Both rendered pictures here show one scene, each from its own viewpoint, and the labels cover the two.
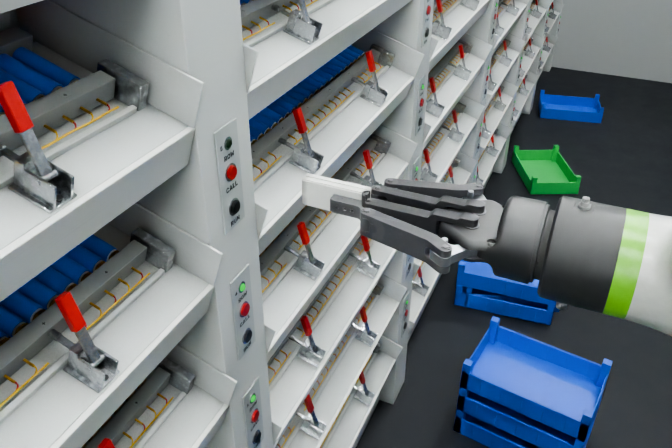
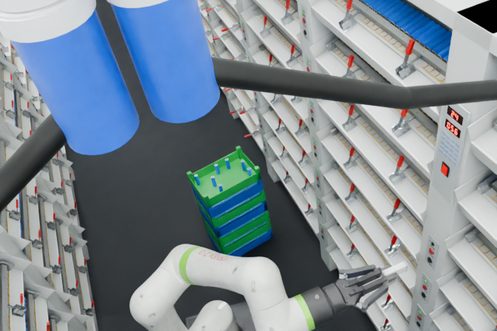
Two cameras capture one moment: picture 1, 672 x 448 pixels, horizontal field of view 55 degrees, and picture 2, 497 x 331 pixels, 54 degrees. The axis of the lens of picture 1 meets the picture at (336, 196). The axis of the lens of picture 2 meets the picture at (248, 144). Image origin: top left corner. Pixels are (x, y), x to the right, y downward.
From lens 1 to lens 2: 140 cm
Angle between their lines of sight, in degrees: 98
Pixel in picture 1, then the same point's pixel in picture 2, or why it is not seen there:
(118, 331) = (406, 227)
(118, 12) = not seen: hidden behind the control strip
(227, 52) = (441, 227)
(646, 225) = (298, 302)
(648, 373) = not seen: outside the picture
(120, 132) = (422, 199)
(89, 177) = (401, 188)
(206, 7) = (436, 207)
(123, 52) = not seen: hidden behind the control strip
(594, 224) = (310, 293)
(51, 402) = (387, 207)
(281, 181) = (479, 316)
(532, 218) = (328, 288)
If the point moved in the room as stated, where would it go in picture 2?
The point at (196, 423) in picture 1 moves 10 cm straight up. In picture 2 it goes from (409, 279) to (411, 263)
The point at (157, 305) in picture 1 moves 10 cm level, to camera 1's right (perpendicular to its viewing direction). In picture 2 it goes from (413, 240) to (395, 263)
